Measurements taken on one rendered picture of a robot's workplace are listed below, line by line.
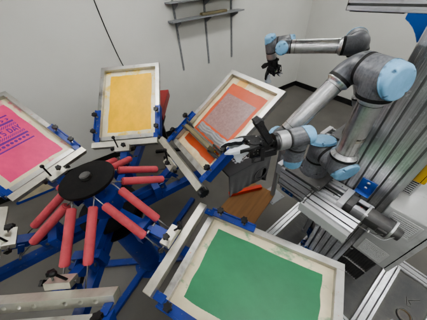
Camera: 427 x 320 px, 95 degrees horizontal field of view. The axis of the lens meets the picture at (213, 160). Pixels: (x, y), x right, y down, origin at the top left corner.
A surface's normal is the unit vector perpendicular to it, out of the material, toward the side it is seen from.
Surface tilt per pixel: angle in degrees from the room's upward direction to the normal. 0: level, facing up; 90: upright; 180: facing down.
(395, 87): 82
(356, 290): 0
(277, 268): 0
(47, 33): 90
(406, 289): 0
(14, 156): 32
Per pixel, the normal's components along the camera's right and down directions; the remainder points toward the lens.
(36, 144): 0.40, -0.48
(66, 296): -0.09, -0.98
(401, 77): 0.22, 0.55
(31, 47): 0.54, 0.55
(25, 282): -0.07, -0.73
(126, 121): -0.04, -0.25
